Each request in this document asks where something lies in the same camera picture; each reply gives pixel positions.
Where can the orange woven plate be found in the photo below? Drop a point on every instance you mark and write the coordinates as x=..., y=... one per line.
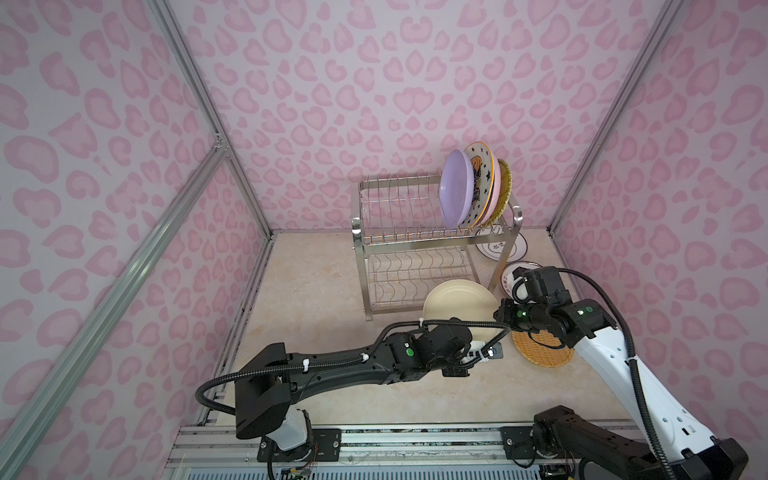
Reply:
x=542, y=349

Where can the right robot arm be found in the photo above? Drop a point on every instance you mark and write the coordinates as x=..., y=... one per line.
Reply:
x=675, y=446

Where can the cream plain plate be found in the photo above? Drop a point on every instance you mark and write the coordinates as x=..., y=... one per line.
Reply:
x=463, y=299

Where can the yellow woven plate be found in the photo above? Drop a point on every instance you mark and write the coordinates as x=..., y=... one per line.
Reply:
x=505, y=191

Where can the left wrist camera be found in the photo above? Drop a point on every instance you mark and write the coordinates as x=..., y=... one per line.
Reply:
x=483, y=353

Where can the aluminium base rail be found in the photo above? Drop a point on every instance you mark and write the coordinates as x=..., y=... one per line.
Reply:
x=387, y=426

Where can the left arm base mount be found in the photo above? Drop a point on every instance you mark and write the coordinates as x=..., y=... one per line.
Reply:
x=321, y=445

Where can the purple shell-shaped plate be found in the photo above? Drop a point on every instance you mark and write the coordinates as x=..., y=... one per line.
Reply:
x=456, y=189

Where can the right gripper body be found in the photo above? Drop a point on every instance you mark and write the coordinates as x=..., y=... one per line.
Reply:
x=512, y=314

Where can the steel two-tier dish rack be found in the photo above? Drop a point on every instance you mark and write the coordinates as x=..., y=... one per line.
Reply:
x=403, y=249

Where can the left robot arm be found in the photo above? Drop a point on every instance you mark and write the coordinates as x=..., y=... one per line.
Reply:
x=274, y=380

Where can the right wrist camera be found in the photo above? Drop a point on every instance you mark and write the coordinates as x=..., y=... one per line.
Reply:
x=519, y=292

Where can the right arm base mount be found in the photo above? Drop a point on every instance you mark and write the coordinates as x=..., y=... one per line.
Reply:
x=518, y=445

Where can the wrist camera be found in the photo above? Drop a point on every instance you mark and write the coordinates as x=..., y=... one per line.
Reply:
x=519, y=292
x=483, y=353

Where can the white plate orange sunburst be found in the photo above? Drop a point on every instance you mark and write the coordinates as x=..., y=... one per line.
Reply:
x=513, y=271

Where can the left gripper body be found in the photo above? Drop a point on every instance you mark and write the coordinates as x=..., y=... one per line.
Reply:
x=454, y=366

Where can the pink bear plate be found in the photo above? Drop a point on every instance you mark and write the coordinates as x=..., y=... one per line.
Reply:
x=496, y=188

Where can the white star cartoon plate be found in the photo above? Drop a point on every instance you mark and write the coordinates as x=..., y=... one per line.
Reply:
x=483, y=164

